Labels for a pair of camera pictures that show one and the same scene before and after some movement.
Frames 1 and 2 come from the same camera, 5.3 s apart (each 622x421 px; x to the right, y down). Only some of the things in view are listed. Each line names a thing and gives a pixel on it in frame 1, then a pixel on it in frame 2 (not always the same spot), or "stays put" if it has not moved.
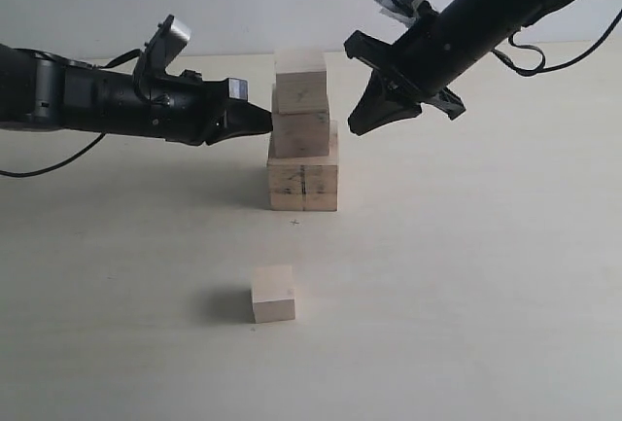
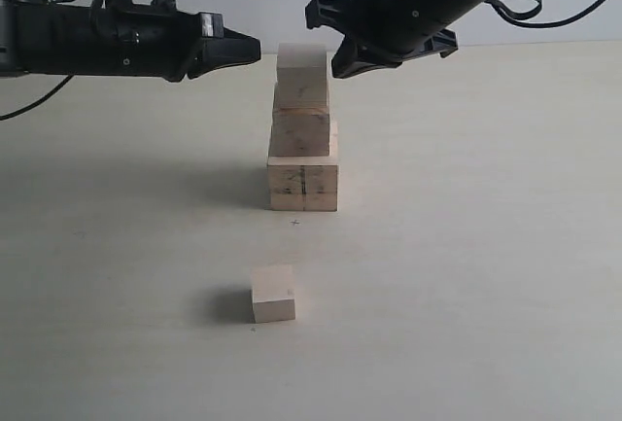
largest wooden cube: x=304 y=184 stays put
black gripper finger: x=243 y=118 -> x=229 y=50
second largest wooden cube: x=298 y=134 stays put
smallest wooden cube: x=272 y=294 stays put
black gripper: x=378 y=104 -> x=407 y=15
